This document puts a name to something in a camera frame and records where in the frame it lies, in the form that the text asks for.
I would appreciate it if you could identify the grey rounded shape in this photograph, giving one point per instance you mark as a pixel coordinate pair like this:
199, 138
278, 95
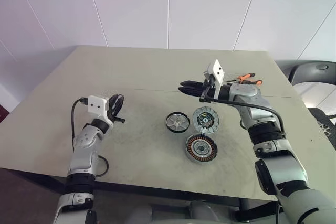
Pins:
202, 213

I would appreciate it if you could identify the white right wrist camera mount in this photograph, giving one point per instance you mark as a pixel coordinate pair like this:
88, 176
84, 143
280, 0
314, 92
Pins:
218, 73

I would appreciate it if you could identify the orange black pliers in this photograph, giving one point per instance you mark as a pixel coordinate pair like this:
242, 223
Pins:
246, 76

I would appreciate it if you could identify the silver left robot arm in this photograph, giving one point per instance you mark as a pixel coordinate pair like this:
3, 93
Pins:
84, 140

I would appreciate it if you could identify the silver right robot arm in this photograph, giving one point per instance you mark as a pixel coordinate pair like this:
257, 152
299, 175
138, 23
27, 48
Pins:
246, 93

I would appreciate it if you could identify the silver spoked rotor black rim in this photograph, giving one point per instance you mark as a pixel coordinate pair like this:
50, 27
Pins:
177, 122

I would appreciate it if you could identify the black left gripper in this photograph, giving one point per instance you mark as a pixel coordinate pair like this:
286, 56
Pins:
116, 116

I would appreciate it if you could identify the round motor lid circuit board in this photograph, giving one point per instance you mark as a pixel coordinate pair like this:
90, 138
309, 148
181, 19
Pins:
206, 120

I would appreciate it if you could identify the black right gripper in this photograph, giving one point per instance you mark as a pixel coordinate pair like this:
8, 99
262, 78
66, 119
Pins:
206, 91

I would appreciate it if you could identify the round motor housing copper windings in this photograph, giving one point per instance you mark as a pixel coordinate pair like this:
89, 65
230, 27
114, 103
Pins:
200, 148

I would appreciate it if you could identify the black frame with spoked wheel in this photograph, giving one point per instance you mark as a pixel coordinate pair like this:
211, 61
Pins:
325, 128

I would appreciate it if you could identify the brown wooden door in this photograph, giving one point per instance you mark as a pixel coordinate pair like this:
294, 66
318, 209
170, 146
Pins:
3, 113

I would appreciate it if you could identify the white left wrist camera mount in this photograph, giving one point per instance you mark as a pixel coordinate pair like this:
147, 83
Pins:
95, 104

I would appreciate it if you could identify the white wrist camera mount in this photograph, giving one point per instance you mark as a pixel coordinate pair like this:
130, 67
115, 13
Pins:
95, 104
218, 73

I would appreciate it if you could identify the black table leg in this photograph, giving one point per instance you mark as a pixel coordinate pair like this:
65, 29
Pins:
245, 208

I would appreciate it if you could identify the black plastic chair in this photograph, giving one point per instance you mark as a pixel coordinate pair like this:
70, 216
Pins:
309, 72

